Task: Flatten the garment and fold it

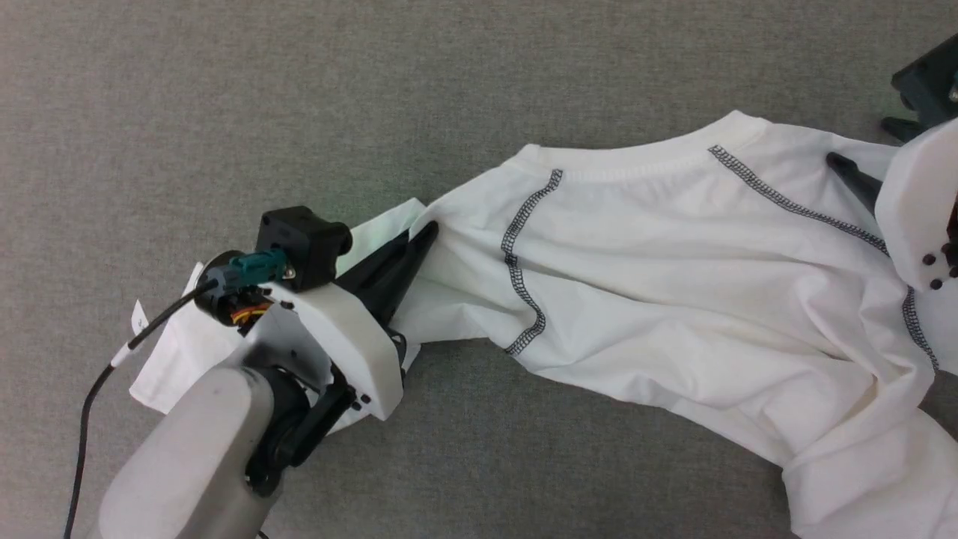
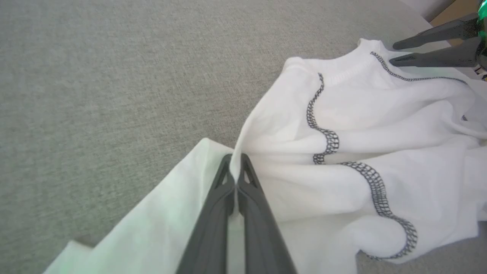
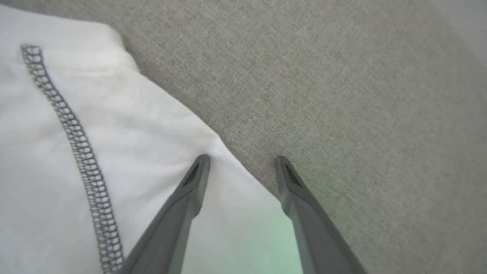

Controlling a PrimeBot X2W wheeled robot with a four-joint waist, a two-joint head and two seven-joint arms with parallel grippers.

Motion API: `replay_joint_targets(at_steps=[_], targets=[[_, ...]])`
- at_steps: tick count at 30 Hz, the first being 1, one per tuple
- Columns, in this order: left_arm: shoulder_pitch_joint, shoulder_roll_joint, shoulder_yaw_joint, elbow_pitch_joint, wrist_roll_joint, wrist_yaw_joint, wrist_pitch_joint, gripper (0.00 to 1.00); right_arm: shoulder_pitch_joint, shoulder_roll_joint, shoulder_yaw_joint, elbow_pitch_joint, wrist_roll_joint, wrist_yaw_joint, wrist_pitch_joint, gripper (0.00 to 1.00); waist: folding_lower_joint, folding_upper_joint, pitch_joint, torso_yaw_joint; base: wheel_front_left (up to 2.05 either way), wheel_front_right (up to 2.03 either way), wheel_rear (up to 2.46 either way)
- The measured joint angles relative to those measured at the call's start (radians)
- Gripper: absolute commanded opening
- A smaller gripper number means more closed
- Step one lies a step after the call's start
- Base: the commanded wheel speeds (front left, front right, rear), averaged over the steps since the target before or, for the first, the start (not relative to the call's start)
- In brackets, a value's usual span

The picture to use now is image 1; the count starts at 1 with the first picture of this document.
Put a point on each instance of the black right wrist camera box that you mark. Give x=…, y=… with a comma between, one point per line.
x=928, y=78

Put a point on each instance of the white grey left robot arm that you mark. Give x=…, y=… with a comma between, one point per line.
x=194, y=449

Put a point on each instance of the white t-shirt with black stitching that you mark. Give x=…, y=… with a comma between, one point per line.
x=673, y=262

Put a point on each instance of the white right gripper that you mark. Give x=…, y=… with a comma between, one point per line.
x=917, y=209

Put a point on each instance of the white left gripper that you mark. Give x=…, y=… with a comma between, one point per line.
x=352, y=337

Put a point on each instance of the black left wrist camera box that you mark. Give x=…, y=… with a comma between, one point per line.
x=303, y=243

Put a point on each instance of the grey fabric sofa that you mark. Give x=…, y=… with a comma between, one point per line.
x=374, y=97

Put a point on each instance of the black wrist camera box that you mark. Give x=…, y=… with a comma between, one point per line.
x=928, y=78
x=303, y=243

